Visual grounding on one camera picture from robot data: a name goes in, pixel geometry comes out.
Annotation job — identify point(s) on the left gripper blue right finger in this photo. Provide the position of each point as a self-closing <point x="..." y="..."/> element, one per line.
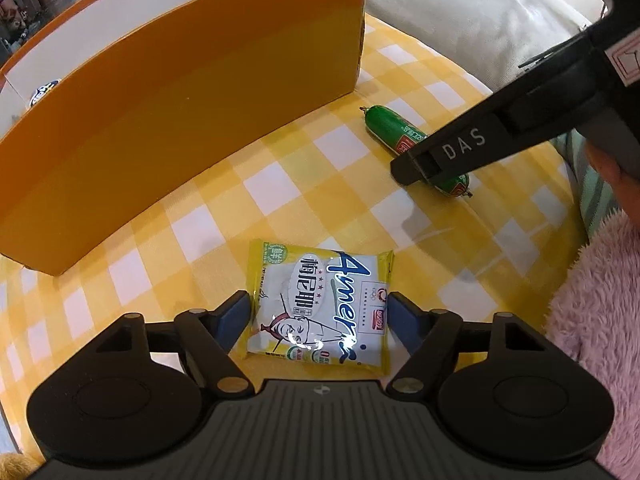
<point x="406" y="320"/>

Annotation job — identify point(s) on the yellow white Amer snack packet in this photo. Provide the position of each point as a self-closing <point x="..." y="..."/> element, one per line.
<point x="318" y="306"/>

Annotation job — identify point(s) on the orange storage box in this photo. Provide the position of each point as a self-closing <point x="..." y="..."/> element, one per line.
<point x="153" y="92"/>

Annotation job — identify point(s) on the green sausage stick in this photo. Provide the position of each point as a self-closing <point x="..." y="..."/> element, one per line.
<point x="398" y="136"/>

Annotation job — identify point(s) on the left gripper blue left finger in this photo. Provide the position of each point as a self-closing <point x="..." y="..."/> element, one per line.
<point x="232" y="318"/>

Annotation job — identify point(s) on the pink fuzzy sleeve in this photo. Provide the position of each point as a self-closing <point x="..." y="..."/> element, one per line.
<point x="594" y="319"/>

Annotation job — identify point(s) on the right hand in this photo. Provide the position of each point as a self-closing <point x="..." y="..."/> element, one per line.
<point x="625" y="188"/>

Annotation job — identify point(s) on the blue white snack bag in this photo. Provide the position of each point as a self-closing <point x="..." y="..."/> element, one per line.
<point x="41" y="91"/>

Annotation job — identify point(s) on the beige sofa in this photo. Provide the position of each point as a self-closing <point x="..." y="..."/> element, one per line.
<point x="490" y="39"/>

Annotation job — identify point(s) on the yellow checkered tablecloth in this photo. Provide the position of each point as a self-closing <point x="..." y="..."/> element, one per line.
<point x="322" y="181"/>

